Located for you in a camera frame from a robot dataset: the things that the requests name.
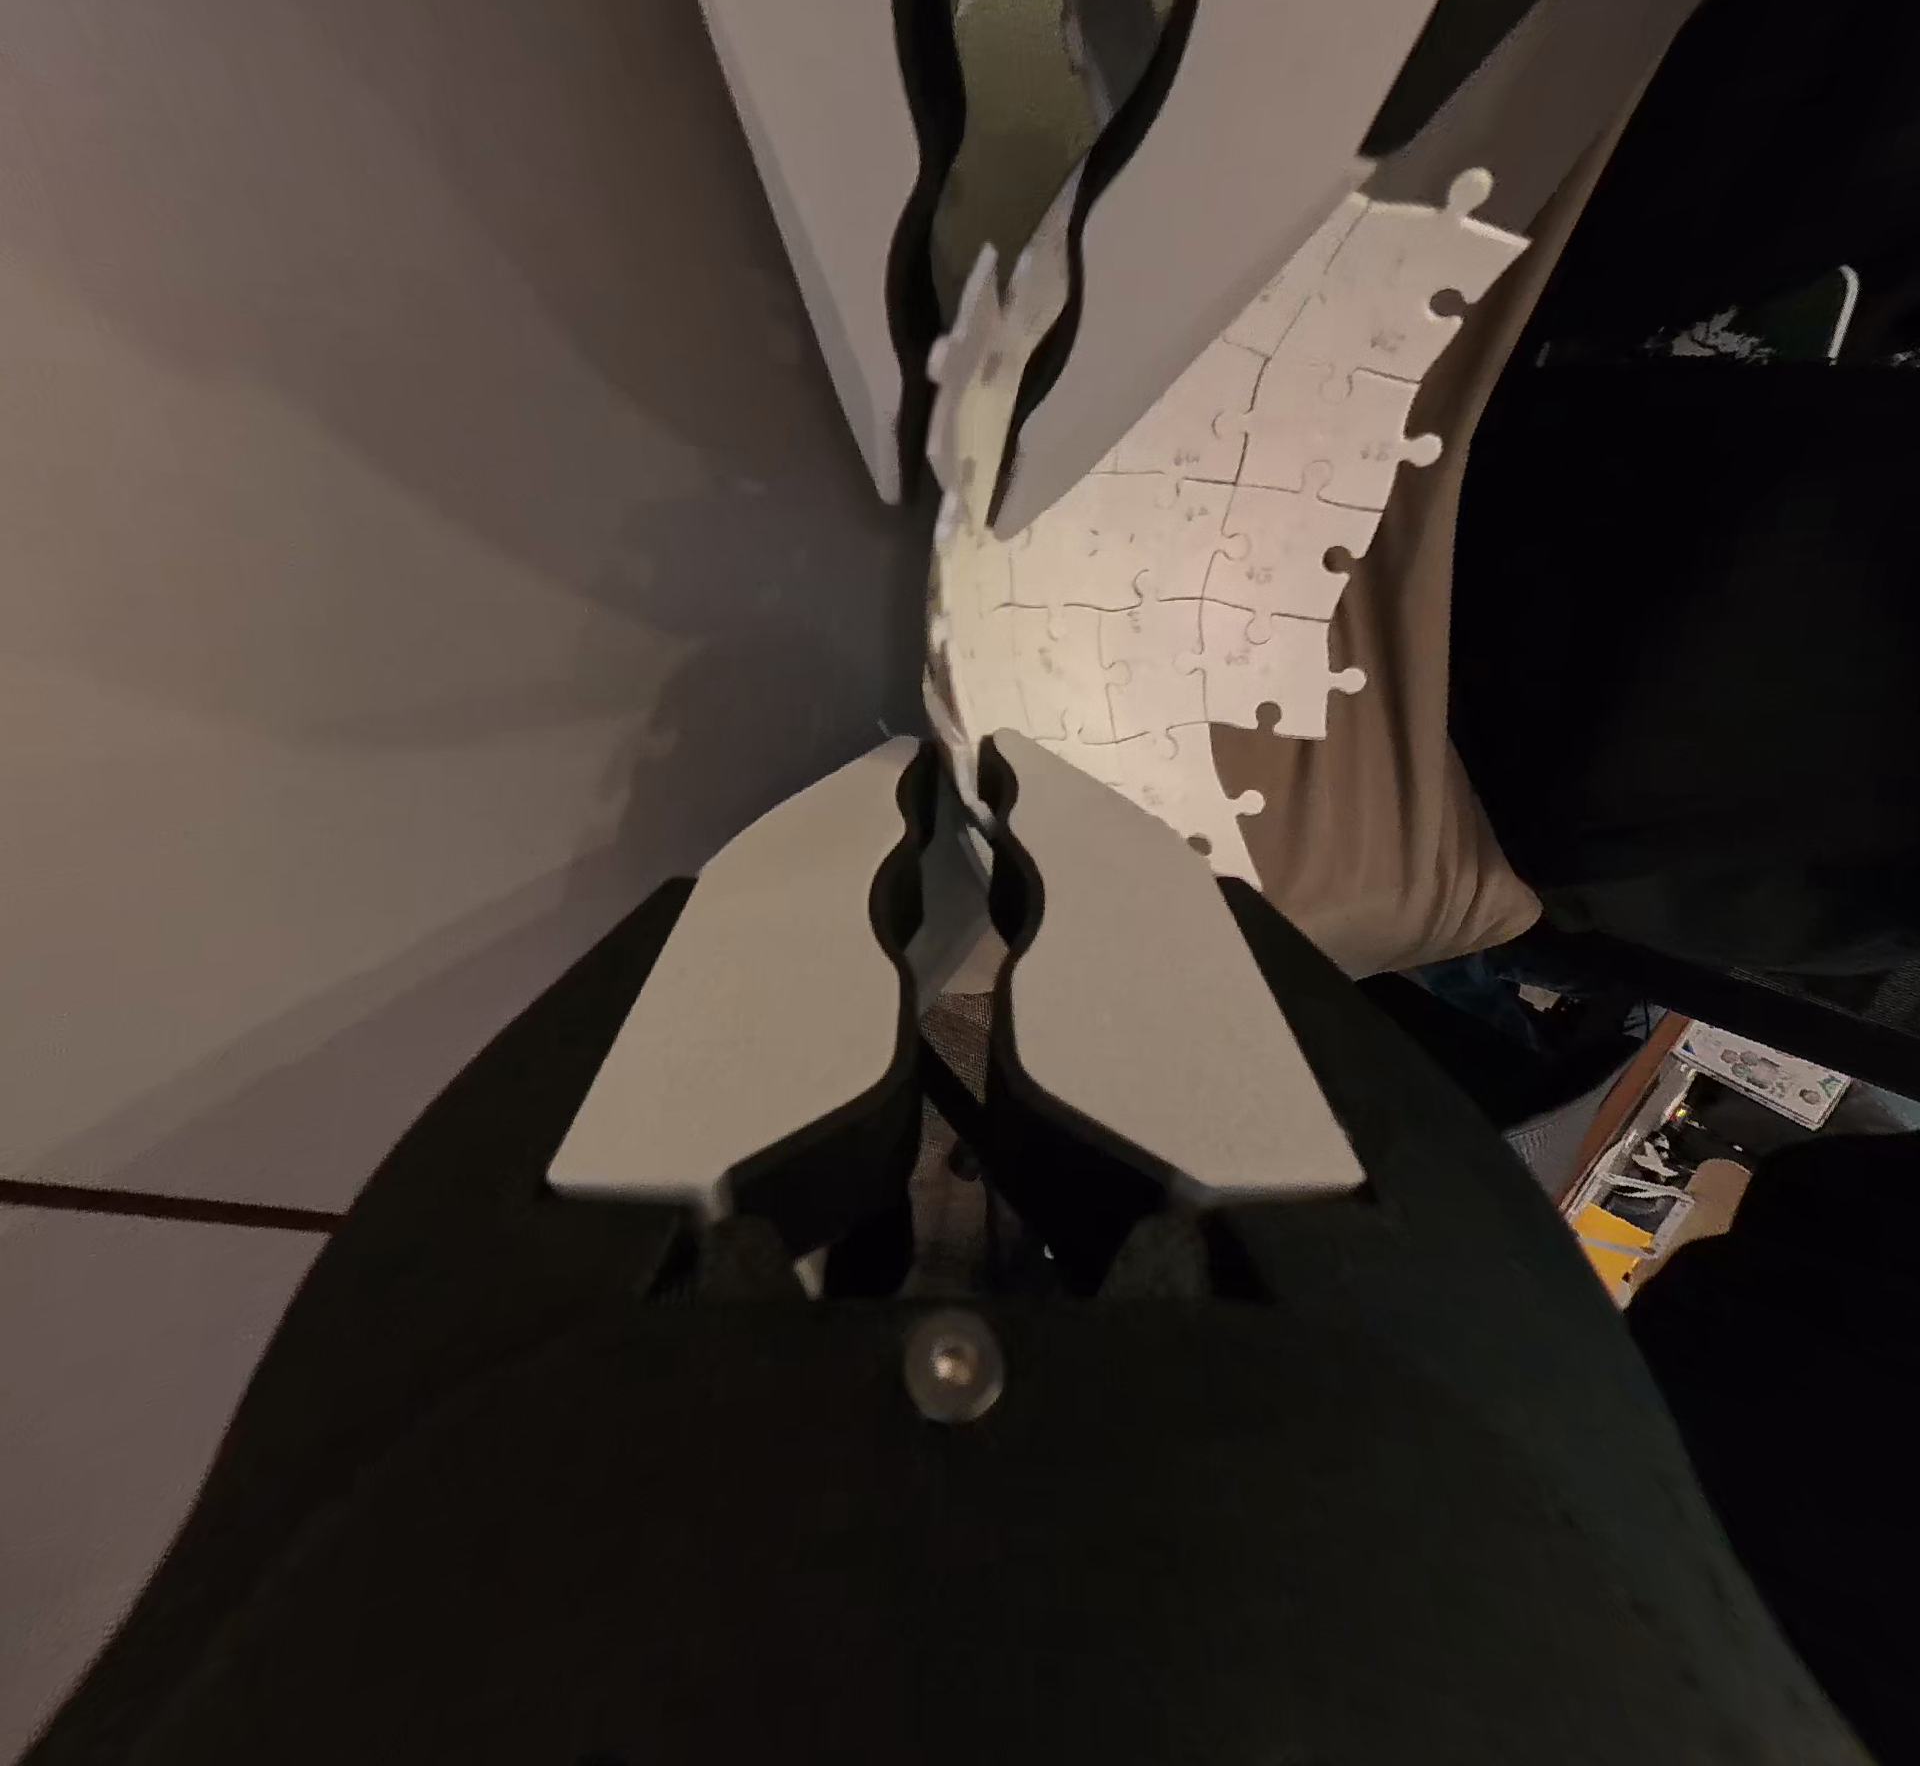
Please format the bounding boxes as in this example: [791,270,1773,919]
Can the person's beige trousers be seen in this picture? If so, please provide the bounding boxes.
[1200,0,1826,982]

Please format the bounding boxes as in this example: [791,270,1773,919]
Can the person's black jacket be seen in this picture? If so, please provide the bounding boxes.
[1439,0,1920,1064]

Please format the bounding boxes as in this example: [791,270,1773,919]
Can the yellow box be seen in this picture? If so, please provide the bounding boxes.
[1559,1147,1700,1306]

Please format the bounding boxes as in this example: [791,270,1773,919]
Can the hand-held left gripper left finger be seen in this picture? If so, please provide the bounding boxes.
[545,732,939,1218]

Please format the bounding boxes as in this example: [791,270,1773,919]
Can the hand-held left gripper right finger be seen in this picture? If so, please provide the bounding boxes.
[975,729,1369,1210]

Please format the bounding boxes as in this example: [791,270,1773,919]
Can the white picture leaflet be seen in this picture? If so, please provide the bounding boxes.
[1661,1015,1850,1132]

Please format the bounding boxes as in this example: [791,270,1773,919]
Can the partly built puzzle ball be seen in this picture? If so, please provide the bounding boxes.
[910,167,1536,901]

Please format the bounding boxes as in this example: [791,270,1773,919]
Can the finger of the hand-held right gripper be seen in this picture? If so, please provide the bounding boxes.
[678,0,975,507]
[979,0,1518,542]

